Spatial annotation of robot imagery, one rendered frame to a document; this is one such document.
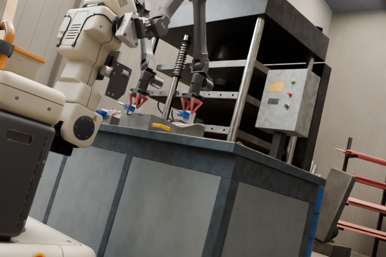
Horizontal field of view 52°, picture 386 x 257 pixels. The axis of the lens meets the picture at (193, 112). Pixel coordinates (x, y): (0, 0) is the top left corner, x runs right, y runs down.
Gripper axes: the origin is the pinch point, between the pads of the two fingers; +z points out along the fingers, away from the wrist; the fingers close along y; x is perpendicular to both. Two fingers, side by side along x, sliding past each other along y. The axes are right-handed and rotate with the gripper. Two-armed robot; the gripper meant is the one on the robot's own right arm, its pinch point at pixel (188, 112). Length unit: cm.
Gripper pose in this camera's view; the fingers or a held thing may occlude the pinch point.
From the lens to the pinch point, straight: 197.7
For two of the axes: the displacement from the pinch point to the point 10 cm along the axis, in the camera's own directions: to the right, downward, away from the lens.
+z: -2.6, 9.5, -1.8
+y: -6.8, -0.5, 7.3
